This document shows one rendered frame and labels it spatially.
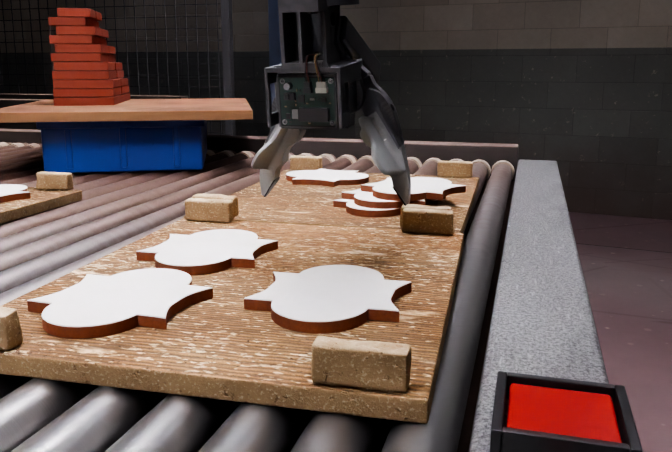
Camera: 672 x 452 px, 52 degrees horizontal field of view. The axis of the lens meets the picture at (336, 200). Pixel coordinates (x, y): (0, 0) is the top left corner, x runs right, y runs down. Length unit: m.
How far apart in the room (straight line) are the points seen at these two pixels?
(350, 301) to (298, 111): 0.17
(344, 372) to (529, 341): 0.19
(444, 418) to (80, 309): 0.28
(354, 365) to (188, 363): 0.11
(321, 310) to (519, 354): 0.15
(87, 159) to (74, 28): 0.32
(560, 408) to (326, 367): 0.14
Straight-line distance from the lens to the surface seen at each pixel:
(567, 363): 0.53
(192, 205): 0.85
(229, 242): 0.71
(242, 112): 1.33
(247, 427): 0.42
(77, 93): 1.57
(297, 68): 0.59
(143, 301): 0.55
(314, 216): 0.87
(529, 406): 0.43
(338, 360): 0.41
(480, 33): 5.65
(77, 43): 1.58
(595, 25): 5.54
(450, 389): 0.47
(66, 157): 1.40
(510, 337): 0.56
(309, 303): 0.53
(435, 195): 0.88
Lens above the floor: 1.12
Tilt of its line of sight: 11 degrees down
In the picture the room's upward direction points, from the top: straight up
